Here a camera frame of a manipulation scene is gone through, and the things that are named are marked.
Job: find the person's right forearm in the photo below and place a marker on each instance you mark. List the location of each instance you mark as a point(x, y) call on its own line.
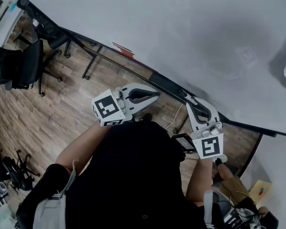
point(200, 175)

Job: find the black mesh office chair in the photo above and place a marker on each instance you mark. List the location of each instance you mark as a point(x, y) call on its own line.
point(52, 36)
point(31, 63)

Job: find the large white whiteboard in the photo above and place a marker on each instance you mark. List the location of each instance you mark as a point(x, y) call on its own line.
point(157, 20)

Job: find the person's black shoe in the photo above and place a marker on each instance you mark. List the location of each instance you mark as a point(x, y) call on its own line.
point(147, 117)

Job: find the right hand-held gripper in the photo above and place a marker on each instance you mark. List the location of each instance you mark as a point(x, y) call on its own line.
point(208, 145)

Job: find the person's black shirt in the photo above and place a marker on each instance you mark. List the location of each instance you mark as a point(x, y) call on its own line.
point(133, 175)

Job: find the white desk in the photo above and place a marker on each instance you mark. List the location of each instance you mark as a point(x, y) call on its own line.
point(7, 25)

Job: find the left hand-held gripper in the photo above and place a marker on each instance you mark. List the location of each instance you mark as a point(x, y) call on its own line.
point(109, 108)

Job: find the black chair bases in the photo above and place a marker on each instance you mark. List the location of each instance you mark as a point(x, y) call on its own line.
point(16, 173)

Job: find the tan cardboard sheet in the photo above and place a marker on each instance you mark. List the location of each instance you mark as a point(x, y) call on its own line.
point(255, 194)

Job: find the black whiteboard stand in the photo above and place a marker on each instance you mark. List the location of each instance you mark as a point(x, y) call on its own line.
point(92, 61)

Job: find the black box device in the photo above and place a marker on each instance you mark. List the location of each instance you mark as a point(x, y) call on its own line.
point(184, 142)

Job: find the person's left forearm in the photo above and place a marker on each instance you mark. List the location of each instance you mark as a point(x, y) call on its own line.
point(81, 142)

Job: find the red sticker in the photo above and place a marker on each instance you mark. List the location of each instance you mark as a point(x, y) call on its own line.
point(126, 52)

